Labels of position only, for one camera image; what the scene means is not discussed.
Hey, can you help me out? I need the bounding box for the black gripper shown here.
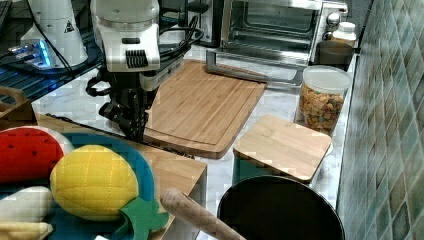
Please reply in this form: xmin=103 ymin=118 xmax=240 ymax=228
xmin=99 ymin=72 xmax=158 ymax=142

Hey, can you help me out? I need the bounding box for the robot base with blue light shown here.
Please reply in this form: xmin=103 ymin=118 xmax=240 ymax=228
xmin=1 ymin=0 xmax=98 ymax=74

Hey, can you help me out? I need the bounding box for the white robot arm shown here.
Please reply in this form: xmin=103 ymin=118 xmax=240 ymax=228
xmin=86 ymin=0 xmax=183 ymax=142

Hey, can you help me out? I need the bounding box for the wooden cutting board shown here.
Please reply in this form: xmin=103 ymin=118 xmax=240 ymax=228
xmin=138 ymin=60 xmax=267 ymax=159

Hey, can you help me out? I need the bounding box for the yellow plush pineapple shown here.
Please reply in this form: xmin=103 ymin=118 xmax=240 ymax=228
xmin=50 ymin=145 xmax=169 ymax=240

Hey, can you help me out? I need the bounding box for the wooden spoon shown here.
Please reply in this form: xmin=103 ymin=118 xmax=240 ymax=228
xmin=160 ymin=188 xmax=247 ymax=240

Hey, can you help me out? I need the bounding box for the plush watermelon slice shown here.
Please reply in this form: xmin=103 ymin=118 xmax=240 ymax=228
xmin=0 ymin=126 xmax=74 ymax=184

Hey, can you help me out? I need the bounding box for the blue plate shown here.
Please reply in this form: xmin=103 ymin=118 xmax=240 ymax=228
xmin=1 ymin=133 xmax=169 ymax=240

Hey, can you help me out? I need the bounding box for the white plush toy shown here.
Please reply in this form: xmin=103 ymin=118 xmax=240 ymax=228
xmin=0 ymin=186 xmax=53 ymax=223

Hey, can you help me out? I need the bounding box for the teal canister with wooden lid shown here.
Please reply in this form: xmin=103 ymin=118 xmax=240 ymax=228
xmin=232 ymin=115 xmax=331 ymax=184

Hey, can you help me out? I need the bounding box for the silver toaster oven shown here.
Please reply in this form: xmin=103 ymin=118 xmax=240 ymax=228
xmin=206 ymin=0 xmax=348 ymax=86

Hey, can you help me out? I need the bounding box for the black pot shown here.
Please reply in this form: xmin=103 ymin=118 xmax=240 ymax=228
xmin=217 ymin=176 xmax=345 ymax=240

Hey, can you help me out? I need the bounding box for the yellow plush banana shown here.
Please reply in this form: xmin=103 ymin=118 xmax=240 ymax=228
xmin=0 ymin=222 xmax=53 ymax=240

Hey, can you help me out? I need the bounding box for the clear cereal container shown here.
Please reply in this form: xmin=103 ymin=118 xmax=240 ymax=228
xmin=295 ymin=65 xmax=352 ymax=135

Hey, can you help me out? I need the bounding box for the dark grey cup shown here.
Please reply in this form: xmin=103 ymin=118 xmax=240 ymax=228
xmin=314 ymin=41 xmax=354 ymax=71

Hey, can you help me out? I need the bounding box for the white capped spice bottle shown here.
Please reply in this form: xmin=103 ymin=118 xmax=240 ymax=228
xmin=331 ymin=22 xmax=356 ymax=47

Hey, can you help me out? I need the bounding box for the wooden tray with handle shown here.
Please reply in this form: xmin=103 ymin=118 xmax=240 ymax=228
xmin=0 ymin=86 xmax=37 ymax=130

